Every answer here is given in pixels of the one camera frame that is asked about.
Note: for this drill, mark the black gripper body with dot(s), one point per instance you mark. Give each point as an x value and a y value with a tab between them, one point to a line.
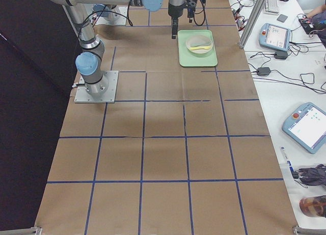
174	11

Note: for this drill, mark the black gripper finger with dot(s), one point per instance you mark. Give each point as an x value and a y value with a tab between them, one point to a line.
174	27

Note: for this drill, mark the beige round plate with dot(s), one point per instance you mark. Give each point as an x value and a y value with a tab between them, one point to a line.
198	39

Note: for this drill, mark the light green plastic spoon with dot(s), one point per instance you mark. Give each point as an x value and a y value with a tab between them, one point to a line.
200	44

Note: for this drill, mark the yellow plastic fork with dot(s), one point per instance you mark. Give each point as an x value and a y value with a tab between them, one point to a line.
201	48

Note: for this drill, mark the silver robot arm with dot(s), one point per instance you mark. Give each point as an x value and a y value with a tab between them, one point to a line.
117	64

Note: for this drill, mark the light green tray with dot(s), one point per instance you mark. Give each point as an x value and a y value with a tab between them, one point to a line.
188	59

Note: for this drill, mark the white keyboard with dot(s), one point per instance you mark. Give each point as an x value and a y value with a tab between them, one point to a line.
271	7

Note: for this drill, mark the far teach pendant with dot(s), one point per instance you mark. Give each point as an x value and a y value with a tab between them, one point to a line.
274	37

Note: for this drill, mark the teach pendant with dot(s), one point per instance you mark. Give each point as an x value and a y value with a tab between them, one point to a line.
306	125
274	37

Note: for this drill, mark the black power adapter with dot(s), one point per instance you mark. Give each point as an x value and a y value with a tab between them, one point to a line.
281	55
263	71

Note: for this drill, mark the near teach pendant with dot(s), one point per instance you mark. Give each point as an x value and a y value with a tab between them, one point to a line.
306	125

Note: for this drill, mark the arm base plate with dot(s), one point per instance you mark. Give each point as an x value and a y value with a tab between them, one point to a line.
102	92
113	16

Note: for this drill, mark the aluminium frame post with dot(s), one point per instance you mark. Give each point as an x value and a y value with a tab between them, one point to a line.
251	22

